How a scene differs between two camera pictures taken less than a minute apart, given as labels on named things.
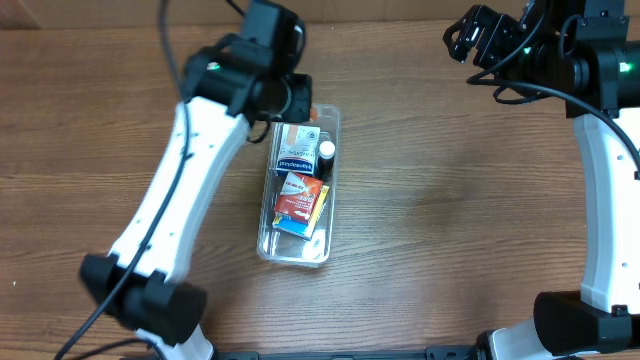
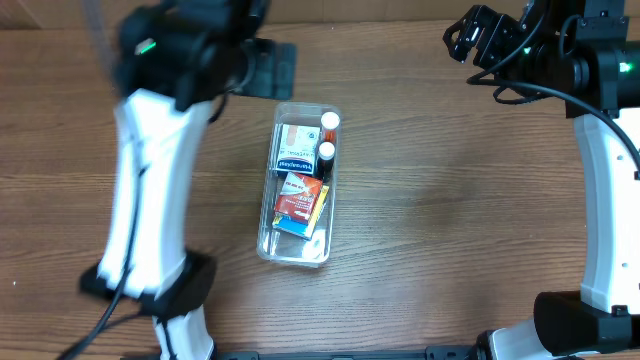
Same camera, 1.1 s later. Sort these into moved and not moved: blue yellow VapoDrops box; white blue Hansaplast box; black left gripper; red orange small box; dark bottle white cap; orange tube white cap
Moved: orange tube white cap; black left gripper
Not moved: blue yellow VapoDrops box; red orange small box; dark bottle white cap; white blue Hansaplast box
